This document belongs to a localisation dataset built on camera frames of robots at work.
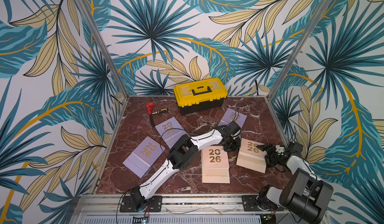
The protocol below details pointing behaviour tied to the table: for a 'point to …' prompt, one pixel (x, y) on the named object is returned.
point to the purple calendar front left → (140, 160)
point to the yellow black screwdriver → (163, 110)
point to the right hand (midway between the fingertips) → (259, 151)
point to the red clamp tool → (149, 106)
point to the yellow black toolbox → (199, 96)
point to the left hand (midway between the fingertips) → (241, 152)
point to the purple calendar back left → (171, 131)
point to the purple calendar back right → (231, 115)
